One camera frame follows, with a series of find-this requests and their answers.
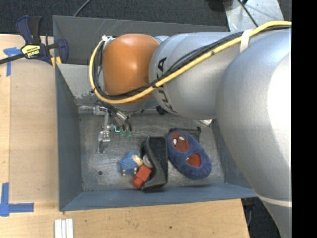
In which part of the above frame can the blue toy figure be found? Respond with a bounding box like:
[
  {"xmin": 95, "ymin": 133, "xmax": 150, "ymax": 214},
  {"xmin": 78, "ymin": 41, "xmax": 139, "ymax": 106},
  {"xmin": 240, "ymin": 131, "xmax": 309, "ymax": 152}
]
[{"xmin": 118, "ymin": 151, "xmax": 144, "ymax": 177}]

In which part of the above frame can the blue slipper with red face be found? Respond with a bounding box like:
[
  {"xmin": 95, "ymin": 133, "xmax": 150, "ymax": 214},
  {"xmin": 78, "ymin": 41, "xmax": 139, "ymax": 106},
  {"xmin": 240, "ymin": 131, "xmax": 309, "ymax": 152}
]
[{"xmin": 165, "ymin": 129, "xmax": 212, "ymax": 180}]

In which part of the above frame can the grey metal bin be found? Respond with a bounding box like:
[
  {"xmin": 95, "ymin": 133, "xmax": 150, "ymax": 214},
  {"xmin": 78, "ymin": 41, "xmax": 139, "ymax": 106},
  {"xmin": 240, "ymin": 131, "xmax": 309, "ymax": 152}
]
[{"xmin": 52, "ymin": 15, "xmax": 258, "ymax": 212}]

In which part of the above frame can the pale wood board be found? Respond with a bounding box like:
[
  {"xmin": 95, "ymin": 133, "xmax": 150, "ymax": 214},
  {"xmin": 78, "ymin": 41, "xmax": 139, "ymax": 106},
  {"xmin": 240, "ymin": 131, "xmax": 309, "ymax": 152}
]
[{"xmin": 8, "ymin": 58, "xmax": 60, "ymax": 204}]

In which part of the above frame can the black curved plastic holder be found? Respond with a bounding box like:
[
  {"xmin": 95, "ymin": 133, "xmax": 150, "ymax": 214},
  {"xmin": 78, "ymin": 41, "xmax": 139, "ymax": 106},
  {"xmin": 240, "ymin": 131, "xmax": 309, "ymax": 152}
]
[{"xmin": 139, "ymin": 135, "xmax": 169, "ymax": 192}]

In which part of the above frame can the red block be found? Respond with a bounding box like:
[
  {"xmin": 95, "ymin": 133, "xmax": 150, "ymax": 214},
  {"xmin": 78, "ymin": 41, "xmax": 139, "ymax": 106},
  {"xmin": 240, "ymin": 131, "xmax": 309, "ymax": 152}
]
[{"xmin": 132, "ymin": 164, "xmax": 153, "ymax": 189}]

